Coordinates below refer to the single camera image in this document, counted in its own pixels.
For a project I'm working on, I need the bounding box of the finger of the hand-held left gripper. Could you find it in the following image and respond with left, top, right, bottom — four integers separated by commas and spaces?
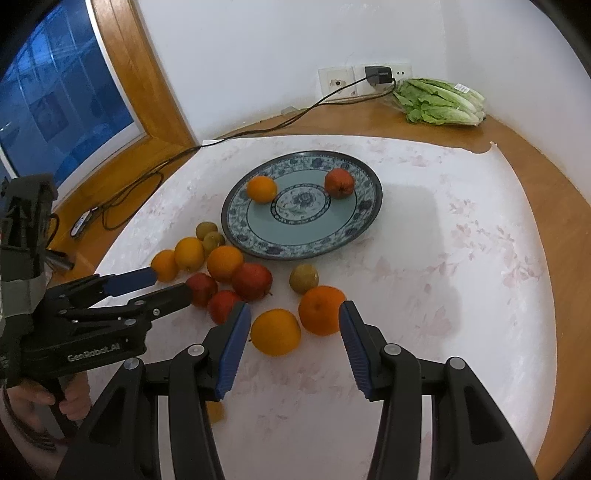
44, 267, 158, 309
60, 282, 194, 325

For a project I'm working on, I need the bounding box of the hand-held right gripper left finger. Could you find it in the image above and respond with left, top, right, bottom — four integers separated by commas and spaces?
55, 302, 252, 480

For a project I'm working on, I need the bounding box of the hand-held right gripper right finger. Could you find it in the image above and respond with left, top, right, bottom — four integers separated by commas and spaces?
338, 300, 539, 480

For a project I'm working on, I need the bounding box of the red apple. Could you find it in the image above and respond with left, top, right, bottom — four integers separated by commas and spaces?
207, 290, 245, 326
185, 272, 219, 308
231, 263, 273, 302
324, 168, 356, 200

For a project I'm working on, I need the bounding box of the blue patterned ceramic plate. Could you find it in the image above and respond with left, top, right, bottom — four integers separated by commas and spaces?
221, 151, 384, 261

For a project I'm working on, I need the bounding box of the person's left hand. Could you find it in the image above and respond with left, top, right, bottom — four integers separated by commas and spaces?
2, 376, 93, 423

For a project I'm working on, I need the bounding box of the small black white device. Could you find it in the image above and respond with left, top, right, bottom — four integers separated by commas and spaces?
69, 210, 100, 241

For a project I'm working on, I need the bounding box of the white floral table cover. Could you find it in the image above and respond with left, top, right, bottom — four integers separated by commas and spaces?
95, 134, 556, 480

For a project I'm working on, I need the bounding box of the window glass pane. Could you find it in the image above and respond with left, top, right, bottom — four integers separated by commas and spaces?
0, 0, 148, 185

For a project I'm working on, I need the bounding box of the bagged romaine lettuce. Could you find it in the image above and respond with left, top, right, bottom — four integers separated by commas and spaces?
392, 78, 488, 126

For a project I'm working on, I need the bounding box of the black plug-in charger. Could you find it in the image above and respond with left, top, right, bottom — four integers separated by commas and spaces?
364, 65, 393, 86

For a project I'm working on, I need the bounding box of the black charger cable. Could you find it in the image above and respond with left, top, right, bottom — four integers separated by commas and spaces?
90, 76, 399, 232

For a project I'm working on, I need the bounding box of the wooden window frame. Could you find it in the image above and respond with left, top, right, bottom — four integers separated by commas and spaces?
51, 0, 200, 222

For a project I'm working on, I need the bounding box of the white wall socket plate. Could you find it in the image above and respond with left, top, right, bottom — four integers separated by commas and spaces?
353, 63, 413, 95
318, 66, 357, 99

